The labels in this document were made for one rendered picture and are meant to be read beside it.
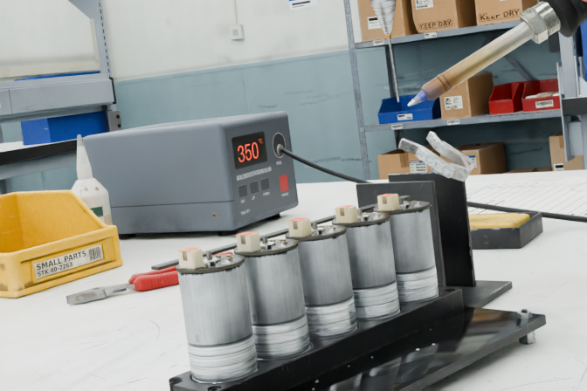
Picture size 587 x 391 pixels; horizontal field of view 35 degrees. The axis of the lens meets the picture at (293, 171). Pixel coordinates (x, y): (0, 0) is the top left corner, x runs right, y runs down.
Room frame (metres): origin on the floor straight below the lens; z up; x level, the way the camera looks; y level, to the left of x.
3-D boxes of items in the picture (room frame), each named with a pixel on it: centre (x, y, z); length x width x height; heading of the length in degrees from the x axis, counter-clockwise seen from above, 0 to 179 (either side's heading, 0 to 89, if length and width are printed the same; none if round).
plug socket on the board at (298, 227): (0.37, 0.00, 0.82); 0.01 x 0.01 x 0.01; 44
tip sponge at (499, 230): (0.63, -0.12, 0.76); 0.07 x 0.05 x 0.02; 59
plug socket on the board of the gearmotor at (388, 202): (0.41, -0.04, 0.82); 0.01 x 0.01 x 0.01; 44
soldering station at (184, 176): (0.85, 0.09, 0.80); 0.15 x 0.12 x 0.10; 60
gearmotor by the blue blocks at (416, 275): (0.41, -0.05, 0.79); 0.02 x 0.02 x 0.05
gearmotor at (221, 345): (0.34, 0.03, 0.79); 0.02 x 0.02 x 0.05
